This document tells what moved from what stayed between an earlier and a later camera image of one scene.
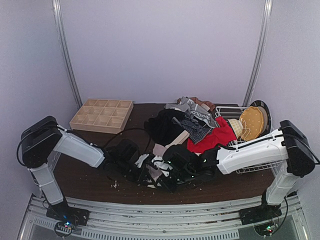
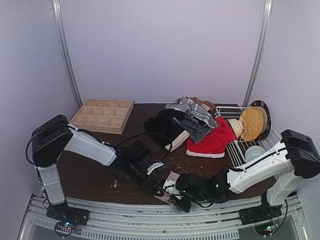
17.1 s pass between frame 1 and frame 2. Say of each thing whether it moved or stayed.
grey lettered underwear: stayed
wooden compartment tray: stayed
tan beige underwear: stayed
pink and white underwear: moved
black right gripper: moved
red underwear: stayed
